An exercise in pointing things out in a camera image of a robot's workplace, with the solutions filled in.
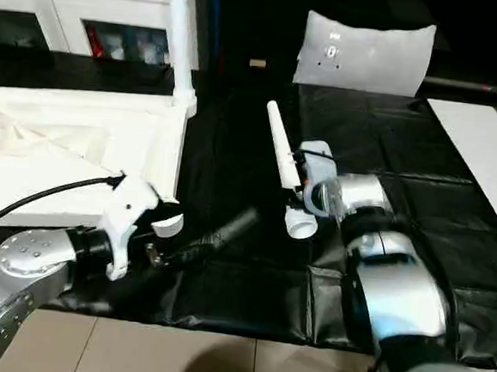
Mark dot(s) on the white plastic table top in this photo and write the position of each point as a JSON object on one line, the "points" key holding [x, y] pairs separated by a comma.
{"points": [[62, 145]]}

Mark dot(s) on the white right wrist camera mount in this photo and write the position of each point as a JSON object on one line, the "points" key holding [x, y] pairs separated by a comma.
{"points": [[320, 174]]}

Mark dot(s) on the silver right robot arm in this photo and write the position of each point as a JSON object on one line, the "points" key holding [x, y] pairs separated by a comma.
{"points": [[396, 284]]}

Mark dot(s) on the white cabinet with glass doors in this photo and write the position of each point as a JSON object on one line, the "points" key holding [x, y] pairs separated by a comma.
{"points": [[73, 8]]}

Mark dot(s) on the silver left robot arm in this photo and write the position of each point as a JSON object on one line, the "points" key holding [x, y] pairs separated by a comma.
{"points": [[22, 271]]}

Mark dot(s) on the white flat panel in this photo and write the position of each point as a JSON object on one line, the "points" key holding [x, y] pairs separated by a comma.
{"points": [[484, 148]]}

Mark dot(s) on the black mat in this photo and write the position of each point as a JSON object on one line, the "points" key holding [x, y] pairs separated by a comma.
{"points": [[407, 142]]}

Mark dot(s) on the white plastic table leg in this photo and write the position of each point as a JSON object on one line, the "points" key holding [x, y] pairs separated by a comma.
{"points": [[283, 154], [180, 38]]}

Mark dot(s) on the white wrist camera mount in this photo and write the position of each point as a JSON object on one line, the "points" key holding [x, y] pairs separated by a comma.
{"points": [[128, 211], [320, 174]]}

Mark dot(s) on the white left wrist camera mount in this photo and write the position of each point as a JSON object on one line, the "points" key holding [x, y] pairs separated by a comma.
{"points": [[128, 211]]}

